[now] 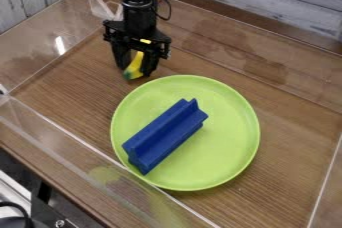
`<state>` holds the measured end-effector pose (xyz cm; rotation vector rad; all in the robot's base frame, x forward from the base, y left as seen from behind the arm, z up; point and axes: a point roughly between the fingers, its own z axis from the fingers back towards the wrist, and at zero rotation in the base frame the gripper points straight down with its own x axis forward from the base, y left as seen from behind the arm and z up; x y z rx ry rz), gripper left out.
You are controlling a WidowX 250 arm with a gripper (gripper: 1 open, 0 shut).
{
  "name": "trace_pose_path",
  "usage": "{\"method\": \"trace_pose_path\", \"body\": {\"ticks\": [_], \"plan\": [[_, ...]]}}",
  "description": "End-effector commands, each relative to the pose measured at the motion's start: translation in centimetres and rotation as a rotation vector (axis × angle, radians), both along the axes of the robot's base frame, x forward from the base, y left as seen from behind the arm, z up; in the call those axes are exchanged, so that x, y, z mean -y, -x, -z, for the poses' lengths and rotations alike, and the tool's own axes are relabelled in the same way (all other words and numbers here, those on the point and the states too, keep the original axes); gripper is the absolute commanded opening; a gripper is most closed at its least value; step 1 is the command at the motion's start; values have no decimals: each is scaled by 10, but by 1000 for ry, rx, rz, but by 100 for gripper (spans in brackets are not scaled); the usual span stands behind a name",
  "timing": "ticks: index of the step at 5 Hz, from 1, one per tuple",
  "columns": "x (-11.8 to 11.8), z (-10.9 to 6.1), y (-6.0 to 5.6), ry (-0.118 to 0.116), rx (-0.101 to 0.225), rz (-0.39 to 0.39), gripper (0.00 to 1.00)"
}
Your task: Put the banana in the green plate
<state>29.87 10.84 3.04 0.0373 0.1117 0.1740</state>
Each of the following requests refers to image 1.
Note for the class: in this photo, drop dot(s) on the clear acrylic tray wall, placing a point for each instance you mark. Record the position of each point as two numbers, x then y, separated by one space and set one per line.
64 87

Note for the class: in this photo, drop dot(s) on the yellow toy banana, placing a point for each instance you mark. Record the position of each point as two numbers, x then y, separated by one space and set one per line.
132 70

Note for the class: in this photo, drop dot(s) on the blue plastic block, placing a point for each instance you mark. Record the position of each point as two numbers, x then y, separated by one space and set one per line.
151 145

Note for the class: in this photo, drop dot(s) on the green round plate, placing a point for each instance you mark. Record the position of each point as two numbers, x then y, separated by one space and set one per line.
217 152

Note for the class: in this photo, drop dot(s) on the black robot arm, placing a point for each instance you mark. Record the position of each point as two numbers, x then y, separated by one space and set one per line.
139 15

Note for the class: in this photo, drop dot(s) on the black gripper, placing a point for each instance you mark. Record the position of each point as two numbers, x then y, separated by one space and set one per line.
155 42

